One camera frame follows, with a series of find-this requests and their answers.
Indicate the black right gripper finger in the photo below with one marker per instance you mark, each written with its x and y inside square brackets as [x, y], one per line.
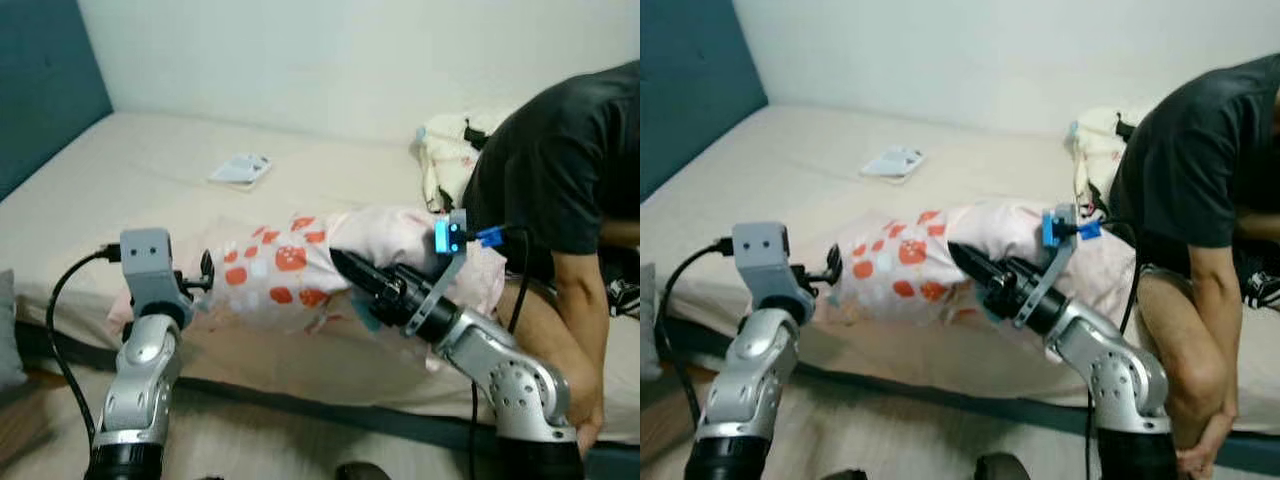
[356, 280]
[977, 258]
[974, 275]
[358, 264]

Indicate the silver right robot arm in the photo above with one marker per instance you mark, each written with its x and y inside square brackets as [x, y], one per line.
[1110, 370]
[500, 380]

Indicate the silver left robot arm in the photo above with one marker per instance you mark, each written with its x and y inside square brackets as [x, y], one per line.
[745, 400]
[140, 390]

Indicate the person's left forearm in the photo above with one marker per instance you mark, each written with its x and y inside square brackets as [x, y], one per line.
[622, 233]
[1258, 225]

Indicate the person's right forearm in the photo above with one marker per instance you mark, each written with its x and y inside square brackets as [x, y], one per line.
[578, 320]
[1212, 320]

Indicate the pink strawberry print pillow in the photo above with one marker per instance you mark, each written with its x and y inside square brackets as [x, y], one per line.
[910, 250]
[290, 260]

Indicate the person's right hand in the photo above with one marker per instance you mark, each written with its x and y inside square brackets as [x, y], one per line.
[1205, 445]
[590, 425]

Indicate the beige bed mattress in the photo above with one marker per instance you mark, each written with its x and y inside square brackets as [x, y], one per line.
[150, 170]
[800, 160]

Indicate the cream printed blanket bundle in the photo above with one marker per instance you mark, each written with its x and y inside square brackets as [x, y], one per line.
[445, 160]
[1092, 160]

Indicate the person's bare leg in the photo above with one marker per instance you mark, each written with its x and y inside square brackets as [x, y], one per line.
[535, 330]
[1175, 340]

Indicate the robot's dark right foot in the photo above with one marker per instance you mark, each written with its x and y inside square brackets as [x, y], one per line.
[1002, 468]

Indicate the robot's dark foot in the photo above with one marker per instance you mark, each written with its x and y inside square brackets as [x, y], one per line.
[1002, 468]
[843, 475]

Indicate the robot's dark left foot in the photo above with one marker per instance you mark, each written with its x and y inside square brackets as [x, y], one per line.
[843, 475]

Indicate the black and white gadget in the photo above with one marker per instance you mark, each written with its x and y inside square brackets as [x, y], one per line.
[1262, 288]
[624, 297]

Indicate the person torso black t-shirt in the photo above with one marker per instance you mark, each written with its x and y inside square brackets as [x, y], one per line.
[560, 150]
[1200, 140]

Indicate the teal padded headboard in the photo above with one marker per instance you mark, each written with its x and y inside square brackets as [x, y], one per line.
[40, 80]
[690, 80]

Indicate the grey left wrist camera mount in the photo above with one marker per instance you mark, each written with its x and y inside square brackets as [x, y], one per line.
[768, 262]
[150, 262]

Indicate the grey blue right wrist camera mount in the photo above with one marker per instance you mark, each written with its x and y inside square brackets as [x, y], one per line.
[1050, 232]
[448, 238]

